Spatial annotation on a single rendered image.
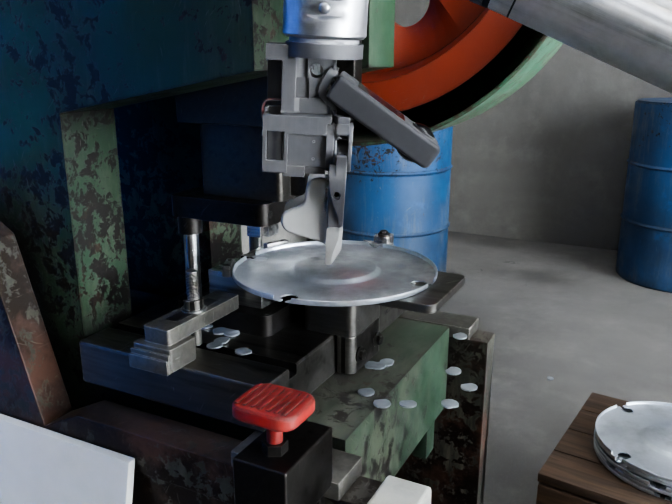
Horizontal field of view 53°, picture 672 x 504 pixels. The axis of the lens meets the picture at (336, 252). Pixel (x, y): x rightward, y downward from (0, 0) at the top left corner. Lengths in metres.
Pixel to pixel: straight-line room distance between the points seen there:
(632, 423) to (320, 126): 1.04
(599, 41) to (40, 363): 0.81
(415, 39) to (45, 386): 0.83
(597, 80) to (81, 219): 3.49
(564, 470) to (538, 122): 3.06
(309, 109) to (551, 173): 3.64
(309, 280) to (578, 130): 3.37
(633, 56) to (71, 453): 0.81
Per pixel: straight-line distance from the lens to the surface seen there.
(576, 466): 1.38
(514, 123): 4.24
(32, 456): 1.05
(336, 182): 0.61
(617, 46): 0.72
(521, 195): 4.28
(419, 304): 0.85
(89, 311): 1.02
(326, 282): 0.91
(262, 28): 0.77
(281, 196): 0.90
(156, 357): 0.86
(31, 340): 1.03
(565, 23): 0.71
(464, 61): 1.20
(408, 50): 1.27
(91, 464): 0.97
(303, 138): 0.62
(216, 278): 0.99
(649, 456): 1.39
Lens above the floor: 1.07
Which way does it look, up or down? 16 degrees down
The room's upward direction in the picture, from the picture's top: straight up
